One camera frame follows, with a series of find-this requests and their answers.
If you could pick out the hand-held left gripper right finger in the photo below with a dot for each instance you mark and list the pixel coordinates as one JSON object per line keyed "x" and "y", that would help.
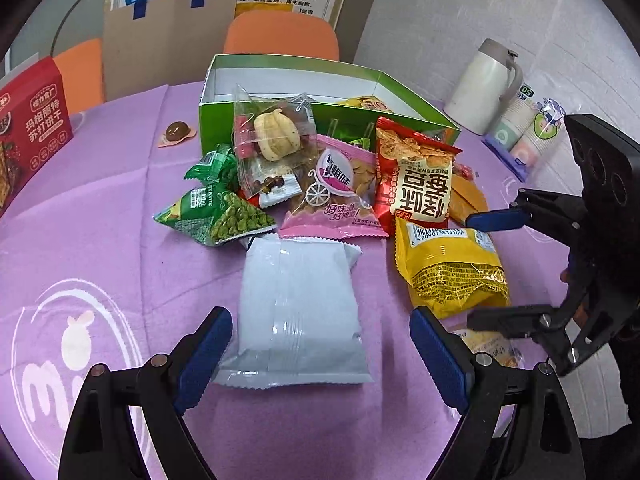
{"x": 440, "y": 355}

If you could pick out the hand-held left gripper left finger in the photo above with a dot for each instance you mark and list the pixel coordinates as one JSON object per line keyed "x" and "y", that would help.
{"x": 205, "y": 345}

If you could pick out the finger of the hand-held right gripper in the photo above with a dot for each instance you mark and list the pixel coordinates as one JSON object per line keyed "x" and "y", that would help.
{"x": 495, "y": 220}
{"x": 500, "y": 320}

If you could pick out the orange snack packet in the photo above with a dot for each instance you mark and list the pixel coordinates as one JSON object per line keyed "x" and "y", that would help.
{"x": 467, "y": 195}

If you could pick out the red noodle snack packet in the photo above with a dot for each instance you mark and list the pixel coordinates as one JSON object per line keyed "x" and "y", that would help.
{"x": 415, "y": 185}

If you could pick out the white snack packet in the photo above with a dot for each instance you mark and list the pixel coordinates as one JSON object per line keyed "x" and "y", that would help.
{"x": 295, "y": 310}

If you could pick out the green pea snack packet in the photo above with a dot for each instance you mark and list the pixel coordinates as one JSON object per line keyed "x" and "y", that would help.
{"x": 225, "y": 220}

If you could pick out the pink snack packet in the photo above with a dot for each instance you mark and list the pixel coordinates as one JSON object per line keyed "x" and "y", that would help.
{"x": 330, "y": 195}

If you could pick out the small clear chocolate ball packet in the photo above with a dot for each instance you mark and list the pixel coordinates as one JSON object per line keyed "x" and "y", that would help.
{"x": 272, "y": 187}

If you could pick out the green cardboard box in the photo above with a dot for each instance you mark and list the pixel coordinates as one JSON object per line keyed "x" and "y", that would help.
{"x": 350, "y": 120}

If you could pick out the dark green snack packet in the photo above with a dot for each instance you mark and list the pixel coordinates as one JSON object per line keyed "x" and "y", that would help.
{"x": 212, "y": 167}

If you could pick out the clear dried fruit packet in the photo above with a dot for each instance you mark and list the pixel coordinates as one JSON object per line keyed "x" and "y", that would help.
{"x": 275, "y": 135}

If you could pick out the pale yellow snack packet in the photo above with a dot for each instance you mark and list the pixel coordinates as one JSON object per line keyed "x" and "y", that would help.
{"x": 492, "y": 347}

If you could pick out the pack of paper cups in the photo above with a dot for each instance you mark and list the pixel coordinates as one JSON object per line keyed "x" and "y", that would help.
{"x": 525, "y": 130}

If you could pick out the white thermos jug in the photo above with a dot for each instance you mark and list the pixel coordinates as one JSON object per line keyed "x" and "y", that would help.
{"x": 480, "y": 90}

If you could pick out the purple tablecloth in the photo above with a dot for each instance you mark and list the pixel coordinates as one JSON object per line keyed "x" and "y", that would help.
{"x": 100, "y": 260}

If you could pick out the yellow packet with red label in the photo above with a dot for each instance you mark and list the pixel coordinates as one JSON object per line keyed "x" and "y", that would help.
{"x": 370, "y": 104}

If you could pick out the chocolate candy on pink wrapper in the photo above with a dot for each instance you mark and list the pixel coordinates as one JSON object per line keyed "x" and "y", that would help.
{"x": 176, "y": 131}

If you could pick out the red cracker box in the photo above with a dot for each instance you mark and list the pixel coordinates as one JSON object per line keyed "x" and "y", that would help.
{"x": 35, "y": 125}

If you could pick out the orange chair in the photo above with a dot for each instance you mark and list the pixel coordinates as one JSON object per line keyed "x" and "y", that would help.
{"x": 280, "y": 35}
{"x": 80, "y": 75}

